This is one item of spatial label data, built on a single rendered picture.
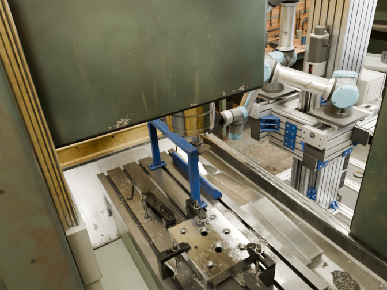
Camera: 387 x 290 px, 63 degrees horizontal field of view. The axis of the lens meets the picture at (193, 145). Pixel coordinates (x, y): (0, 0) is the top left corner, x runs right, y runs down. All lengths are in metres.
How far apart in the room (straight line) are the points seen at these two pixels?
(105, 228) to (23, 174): 1.38
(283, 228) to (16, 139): 1.43
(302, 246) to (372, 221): 0.35
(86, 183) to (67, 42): 1.42
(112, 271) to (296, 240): 0.92
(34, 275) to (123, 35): 0.51
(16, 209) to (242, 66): 0.67
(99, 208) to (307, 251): 1.15
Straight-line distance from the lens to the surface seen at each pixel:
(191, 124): 0.98
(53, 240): 0.64
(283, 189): 1.85
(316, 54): 1.99
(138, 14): 0.77
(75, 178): 2.09
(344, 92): 1.66
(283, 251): 1.39
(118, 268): 1.75
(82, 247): 0.82
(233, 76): 0.94
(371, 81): 2.27
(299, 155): 2.10
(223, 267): 1.20
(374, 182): 1.46
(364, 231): 1.61
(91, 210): 1.96
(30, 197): 0.58
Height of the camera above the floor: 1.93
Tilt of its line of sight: 30 degrees down
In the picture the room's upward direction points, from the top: 4 degrees counter-clockwise
